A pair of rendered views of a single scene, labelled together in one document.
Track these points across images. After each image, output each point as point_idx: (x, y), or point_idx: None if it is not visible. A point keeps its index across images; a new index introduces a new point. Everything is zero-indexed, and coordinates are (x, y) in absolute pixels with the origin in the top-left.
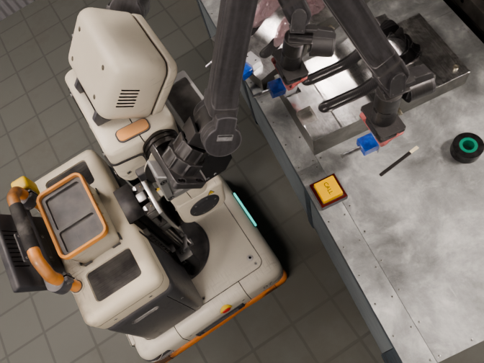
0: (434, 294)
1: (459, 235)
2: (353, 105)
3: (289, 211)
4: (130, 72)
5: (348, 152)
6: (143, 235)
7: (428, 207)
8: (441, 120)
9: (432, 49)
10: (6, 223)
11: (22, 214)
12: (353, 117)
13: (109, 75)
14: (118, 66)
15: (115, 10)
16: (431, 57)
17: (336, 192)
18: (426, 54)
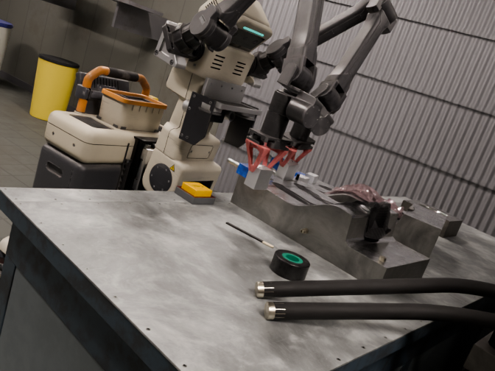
0: (95, 217)
1: (174, 245)
2: (289, 196)
3: None
4: None
5: (234, 160)
6: (125, 152)
7: (201, 237)
8: (316, 267)
9: (392, 255)
10: (122, 86)
11: (130, 73)
12: (276, 193)
13: None
14: None
15: (273, 43)
16: (382, 252)
17: (194, 188)
18: (383, 249)
